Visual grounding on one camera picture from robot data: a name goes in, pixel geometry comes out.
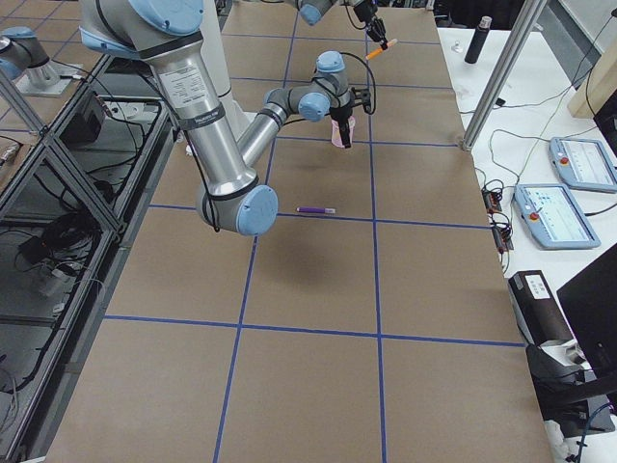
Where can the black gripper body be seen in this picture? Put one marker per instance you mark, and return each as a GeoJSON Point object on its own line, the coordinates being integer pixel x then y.
{"type": "Point", "coordinates": [340, 115]}
{"type": "Point", "coordinates": [370, 20]}

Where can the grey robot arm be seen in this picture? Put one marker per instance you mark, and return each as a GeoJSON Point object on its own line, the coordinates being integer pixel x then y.
{"type": "Point", "coordinates": [312, 11]}
{"type": "Point", "coordinates": [180, 41]}

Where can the purple highlighter pen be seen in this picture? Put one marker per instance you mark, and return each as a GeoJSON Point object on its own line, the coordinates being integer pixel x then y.
{"type": "Point", "coordinates": [315, 210]}

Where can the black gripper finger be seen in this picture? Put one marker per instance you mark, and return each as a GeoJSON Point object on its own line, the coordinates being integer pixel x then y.
{"type": "Point", "coordinates": [381, 34]}
{"type": "Point", "coordinates": [372, 29]}

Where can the orange highlighter pen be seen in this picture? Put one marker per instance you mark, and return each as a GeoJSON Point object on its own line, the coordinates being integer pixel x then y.
{"type": "Point", "coordinates": [381, 49]}

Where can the aluminium frame post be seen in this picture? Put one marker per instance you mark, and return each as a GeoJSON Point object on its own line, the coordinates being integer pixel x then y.
{"type": "Point", "coordinates": [508, 57]}

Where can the black monitor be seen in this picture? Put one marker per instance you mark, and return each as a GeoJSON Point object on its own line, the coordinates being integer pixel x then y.
{"type": "Point", "coordinates": [589, 302]}

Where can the pink mesh pen holder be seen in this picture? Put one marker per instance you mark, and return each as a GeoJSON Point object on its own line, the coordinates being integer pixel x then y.
{"type": "Point", "coordinates": [336, 139]}

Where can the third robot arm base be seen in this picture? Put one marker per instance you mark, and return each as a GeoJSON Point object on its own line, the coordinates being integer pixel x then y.
{"type": "Point", "coordinates": [22, 52]}

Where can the black cardboard box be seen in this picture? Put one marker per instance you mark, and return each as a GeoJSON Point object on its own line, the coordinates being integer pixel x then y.
{"type": "Point", "coordinates": [538, 315]}

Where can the far teach pendant tablet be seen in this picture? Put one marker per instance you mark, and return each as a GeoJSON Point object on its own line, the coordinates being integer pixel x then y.
{"type": "Point", "coordinates": [583, 164]}

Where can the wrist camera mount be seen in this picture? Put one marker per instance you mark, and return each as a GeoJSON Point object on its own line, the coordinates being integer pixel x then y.
{"type": "Point", "coordinates": [363, 97]}

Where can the near teach pendant tablet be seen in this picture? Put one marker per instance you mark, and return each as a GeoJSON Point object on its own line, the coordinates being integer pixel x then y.
{"type": "Point", "coordinates": [554, 217]}

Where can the black water bottle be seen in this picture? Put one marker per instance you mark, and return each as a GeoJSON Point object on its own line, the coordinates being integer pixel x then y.
{"type": "Point", "coordinates": [478, 39]}

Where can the teach pendant tablet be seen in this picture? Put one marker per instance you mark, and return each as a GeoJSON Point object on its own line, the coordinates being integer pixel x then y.
{"type": "Point", "coordinates": [583, 164]}
{"type": "Point", "coordinates": [554, 217]}

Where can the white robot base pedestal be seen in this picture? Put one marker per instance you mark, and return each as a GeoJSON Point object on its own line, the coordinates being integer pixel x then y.
{"type": "Point", "coordinates": [213, 54]}

